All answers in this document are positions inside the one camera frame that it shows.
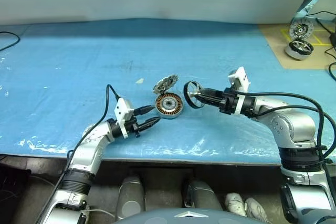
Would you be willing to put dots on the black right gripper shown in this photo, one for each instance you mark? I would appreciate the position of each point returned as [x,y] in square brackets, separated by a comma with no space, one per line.
[228,102]

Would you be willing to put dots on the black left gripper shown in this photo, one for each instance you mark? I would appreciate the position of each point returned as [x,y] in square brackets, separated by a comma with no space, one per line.
[132,127]

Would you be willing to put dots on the copper wound motor stator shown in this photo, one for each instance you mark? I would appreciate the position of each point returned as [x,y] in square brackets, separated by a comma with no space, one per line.
[162,108]

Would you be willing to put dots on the black spoked rotor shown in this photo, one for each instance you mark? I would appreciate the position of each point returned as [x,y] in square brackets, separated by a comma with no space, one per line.
[193,93]

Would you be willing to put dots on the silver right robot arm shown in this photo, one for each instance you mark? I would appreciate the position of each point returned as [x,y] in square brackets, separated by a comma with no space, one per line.
[296,127]

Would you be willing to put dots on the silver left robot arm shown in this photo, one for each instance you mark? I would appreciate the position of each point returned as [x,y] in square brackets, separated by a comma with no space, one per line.
[86,150]

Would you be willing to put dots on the spare silver housing with rotor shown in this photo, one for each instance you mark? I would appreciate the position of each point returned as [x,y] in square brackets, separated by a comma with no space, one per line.
[294,53]

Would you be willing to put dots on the spare upright silver motor lid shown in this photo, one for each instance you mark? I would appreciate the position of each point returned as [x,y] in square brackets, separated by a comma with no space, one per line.
[302,28]

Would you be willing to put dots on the brown cardboard sheet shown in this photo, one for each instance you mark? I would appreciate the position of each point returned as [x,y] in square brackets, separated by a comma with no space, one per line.
[275,51]

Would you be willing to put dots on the grey left robot thigh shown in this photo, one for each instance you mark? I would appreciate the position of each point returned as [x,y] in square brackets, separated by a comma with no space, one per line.
[130,197]

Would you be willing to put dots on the grey robot thigh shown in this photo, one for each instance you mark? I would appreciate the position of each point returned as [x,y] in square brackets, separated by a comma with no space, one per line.
[202,195]
[130,197]

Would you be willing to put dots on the grey right robot thigh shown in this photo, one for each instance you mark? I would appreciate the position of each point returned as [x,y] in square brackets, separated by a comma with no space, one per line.
[202,195]

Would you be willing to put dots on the blue foam table mat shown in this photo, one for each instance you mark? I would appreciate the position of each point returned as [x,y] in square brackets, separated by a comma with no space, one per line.
[65,64]

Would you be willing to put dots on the grey robot torso with emblem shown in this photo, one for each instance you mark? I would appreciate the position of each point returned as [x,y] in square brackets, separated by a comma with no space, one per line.
[183,216]

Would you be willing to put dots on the white shoe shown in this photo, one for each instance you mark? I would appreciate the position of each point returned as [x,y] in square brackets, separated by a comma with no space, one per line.
[236,204]
[257,211]

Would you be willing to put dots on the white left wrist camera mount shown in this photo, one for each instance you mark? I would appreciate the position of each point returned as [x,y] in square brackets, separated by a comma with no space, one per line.
[122,111]

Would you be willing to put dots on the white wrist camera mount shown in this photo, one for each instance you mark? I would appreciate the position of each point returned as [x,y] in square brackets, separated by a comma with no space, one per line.
[122,111]
[242,77]

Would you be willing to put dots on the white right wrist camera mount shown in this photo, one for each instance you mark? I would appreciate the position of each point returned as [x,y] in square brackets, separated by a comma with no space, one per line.
[242,77]

